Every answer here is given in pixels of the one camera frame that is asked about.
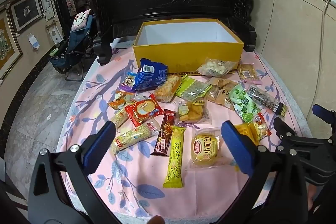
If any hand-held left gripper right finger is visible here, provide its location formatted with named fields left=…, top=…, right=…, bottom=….
left=221, top=120, right=310, bottom=224

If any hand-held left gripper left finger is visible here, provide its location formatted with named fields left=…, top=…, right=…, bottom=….
left=28, top=120, right=124, bottom=224

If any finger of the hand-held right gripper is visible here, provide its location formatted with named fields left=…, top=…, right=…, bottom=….
left=312, top=104, right=336, bottom=135
left=273, top=117, right=332, bottom=159

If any dark long cracker packet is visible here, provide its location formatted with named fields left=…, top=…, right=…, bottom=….
left=247, top=84, right=288, bottom=117

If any round cake clear packet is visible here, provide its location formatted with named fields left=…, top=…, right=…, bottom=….
left=177, top=100, right=212, bottom=125

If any tan brown snack packet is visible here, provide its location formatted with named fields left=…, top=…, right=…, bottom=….
left=219, top=78, right=238, bottom=94
left=206, top=77, right=223, bottom=103

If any blue snack bag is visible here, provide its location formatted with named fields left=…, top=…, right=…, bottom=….
left=134, top=58, right=168, bottom=91

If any yellow cardboard box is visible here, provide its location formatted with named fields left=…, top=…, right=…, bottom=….
left=133, top=18, right=244, bottom=75

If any person's left hand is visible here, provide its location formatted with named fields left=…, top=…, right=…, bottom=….
left=148, top=214, right=165, bottom=224

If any yellow flat snack packet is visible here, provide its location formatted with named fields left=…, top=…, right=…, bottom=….
left=234, top=123, right=259, bottom=146

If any red small snack packet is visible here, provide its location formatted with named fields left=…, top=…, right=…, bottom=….
left=253, top=112, right=272, bottom=141

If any small bread yellow packet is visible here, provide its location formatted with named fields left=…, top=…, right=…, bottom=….
left=191, top=127, right=224, bottom=169

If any clear rice bar packet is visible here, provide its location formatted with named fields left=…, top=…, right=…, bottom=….
left=112, top=119, right=161, bottom=157

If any yellow crispy noodle packet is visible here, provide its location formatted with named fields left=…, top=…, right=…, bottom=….
left=111, top=106, right=132, bottom=128

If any green pea snack packet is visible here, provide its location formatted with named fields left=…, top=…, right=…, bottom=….
left=228, top=83, right=261, bottom=123

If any pink floral tablecloth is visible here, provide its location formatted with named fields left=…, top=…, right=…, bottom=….
left=56, top=49, right=307, bottom=219

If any brown packet with black print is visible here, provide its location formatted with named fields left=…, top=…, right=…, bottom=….
left=215, top=88, right=236, bottom=109

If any orange small snack packet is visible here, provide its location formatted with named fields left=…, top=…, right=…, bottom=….
left=108, top=91, right=135, bottom=111

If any red biscuit packet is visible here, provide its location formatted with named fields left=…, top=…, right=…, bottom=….
left=124, top=94, right=165, bottom=128

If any yellow corn bar packet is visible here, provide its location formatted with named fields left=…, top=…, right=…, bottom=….
left=162, top=126, right=186, bottom=188

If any chips bag with pink zip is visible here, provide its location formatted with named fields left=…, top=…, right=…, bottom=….
left=237, top=63, right=261, bottom=83

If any brown chocolate wafer packet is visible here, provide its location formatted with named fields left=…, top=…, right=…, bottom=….
left=150, top=109, right=175, bottom=157

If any purple small snack packet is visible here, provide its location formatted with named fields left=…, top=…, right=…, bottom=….
left=119, top=72, right=137, bottom=94

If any green clear snack packet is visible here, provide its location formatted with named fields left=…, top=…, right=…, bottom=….
left=175, top=75, right=212, bottom=102

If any white balls snack bag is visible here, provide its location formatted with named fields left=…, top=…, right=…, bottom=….
left=197, top=57, right=238, bottom=77

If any orange rice cracker packet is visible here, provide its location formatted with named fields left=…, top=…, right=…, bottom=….
left=154, top=75, right=182, bottom=103

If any blue folding chair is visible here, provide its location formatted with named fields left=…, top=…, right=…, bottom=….
left=49, top=14, right=98, bottom=82

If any white panel with hole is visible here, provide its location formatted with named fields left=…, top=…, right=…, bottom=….
left=46, top=21, right=63, bottom=44

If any pink face cushion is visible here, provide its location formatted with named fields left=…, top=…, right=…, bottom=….
left=71, top=10, right=93, bottom=33

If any gold framed picture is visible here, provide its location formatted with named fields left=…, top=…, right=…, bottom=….
left=0, top=7, right=24, bottom=81

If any pink flower framed picture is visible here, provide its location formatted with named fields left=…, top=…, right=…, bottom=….
left=64, top=0, right=74, bottom=17

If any white flower framed picture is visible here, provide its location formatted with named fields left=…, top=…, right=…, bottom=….
left=39, top=0, right=56, bottom=21

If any black framed picture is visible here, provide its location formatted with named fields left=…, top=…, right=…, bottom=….
left=9, top=0, right=45, bottom=33

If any white charger cable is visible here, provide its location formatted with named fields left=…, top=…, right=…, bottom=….
left=318, top=0, right=330, bottom=105

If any white blue wall object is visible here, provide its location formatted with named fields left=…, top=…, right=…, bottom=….
left=27, top=33, right=40, bottom=51

